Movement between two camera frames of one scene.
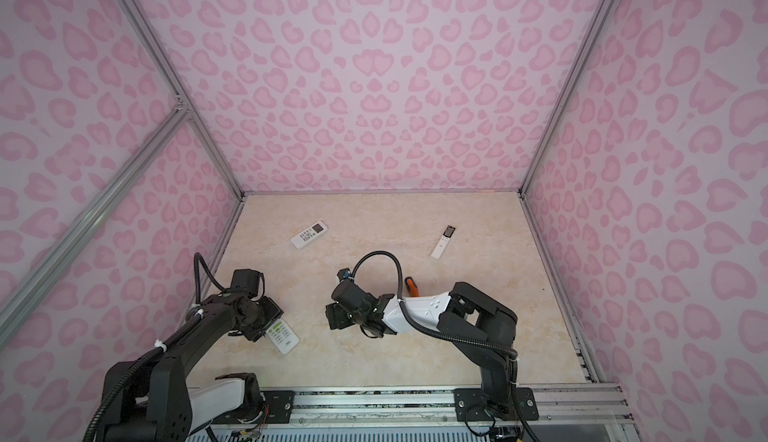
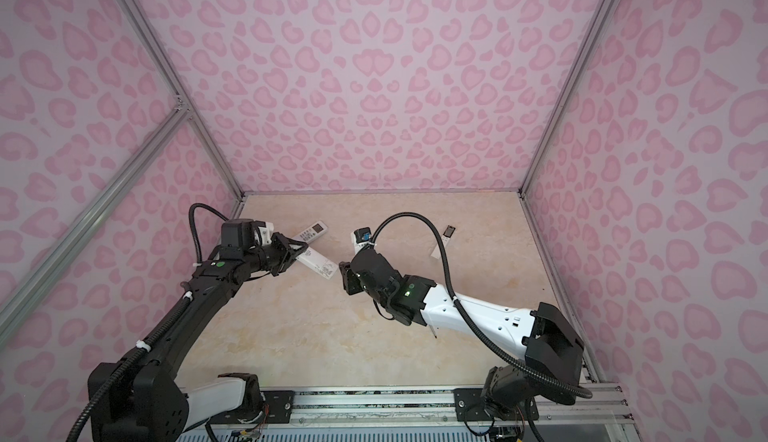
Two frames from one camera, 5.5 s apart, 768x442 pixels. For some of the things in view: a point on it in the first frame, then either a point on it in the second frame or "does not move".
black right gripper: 334,312 to 349,273
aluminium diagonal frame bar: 18,299 does not move
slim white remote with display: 443,243 does not move
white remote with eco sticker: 283,337 to 318,262
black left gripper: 274,313 to 288,252
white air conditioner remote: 309,234 does not move
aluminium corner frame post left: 166,67 does not move
